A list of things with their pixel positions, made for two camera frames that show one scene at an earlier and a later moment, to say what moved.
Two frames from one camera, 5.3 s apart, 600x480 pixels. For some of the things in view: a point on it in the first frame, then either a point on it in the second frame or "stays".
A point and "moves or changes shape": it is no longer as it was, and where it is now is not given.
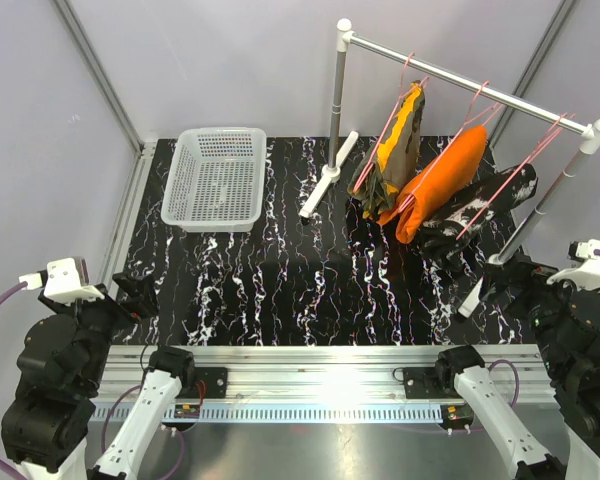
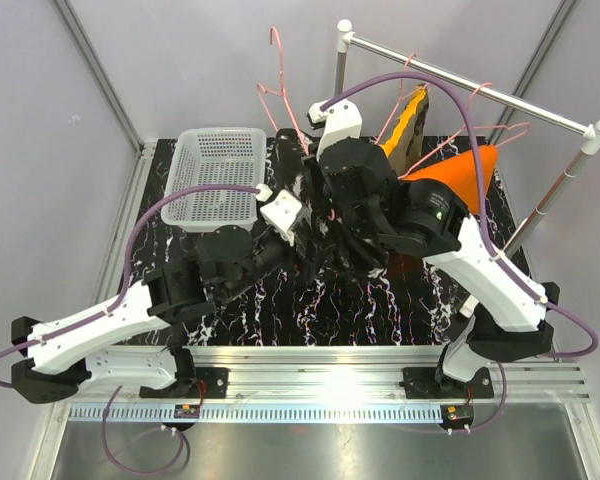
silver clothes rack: [595, 131] stays
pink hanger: [549, 136] -> [261, 89]
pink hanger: [385, 127] stays
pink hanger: [403, 208] -> [468, 126]
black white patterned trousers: [444, 236] -> [326, 244]
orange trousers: [436, 180] moves or changes shape
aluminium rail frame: [324, 385] stays
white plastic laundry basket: [216, 179] stays
